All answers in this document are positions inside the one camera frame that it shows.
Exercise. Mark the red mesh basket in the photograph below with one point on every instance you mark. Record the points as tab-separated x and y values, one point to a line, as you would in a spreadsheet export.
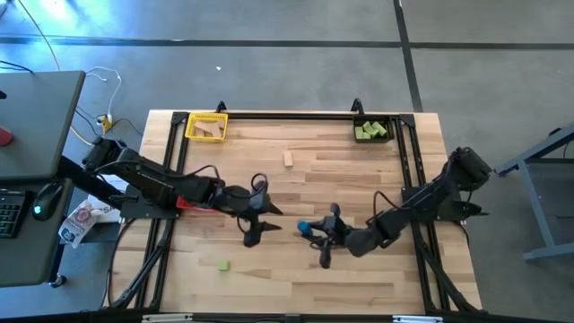
188	205

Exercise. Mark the black computer mouse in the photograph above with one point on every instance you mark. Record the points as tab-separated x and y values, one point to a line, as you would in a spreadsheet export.
47	202

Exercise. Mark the white printed snack bag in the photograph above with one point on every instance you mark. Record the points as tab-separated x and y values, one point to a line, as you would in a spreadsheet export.
78	224

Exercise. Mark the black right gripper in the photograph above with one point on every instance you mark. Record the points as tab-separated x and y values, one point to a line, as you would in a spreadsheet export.
336	233

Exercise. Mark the black frame clamp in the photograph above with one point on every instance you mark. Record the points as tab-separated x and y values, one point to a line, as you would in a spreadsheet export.
357	105
220	107

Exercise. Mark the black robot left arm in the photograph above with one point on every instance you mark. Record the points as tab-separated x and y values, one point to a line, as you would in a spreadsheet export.
152	184

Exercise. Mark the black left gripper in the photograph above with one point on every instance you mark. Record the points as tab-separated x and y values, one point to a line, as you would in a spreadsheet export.
242	202

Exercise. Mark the silver edge bracket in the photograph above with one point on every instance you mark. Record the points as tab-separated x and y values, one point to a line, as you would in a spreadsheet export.
166	319
417	319

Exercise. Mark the long pale wooden block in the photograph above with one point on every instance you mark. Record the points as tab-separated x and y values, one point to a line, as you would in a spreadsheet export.
288	159

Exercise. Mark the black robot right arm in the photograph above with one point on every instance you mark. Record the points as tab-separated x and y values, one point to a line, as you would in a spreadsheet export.
426	197

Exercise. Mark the black keyboard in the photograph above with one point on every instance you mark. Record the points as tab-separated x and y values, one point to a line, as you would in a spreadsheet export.
10	215

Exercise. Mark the yellow power strip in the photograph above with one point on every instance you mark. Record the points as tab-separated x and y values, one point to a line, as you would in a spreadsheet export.
106	124

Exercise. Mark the small green cube block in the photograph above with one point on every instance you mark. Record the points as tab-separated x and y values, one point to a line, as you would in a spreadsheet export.
224	266

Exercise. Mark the blue oblong block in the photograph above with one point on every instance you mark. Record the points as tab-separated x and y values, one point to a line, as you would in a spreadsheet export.
304	229

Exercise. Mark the grey desk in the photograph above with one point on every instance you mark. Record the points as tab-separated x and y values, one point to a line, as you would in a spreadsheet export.
40	125
27	260

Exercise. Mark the red round object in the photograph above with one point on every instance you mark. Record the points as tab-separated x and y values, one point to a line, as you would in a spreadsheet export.
5	137

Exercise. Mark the grey metal table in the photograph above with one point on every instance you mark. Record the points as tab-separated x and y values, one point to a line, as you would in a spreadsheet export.
538	193

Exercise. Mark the black mesh basket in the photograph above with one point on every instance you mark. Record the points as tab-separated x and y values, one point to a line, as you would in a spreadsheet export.
390	134

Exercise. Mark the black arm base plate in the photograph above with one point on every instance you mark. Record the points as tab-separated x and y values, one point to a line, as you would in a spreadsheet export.
143	212
444	215

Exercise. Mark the black aluminium table frame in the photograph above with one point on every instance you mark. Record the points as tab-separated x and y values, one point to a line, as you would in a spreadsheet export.
291	116

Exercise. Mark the black caster wheel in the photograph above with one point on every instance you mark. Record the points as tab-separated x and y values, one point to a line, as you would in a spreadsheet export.
58	281

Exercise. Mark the yellow mesh basket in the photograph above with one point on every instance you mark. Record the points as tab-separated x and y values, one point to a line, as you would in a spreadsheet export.
193	137

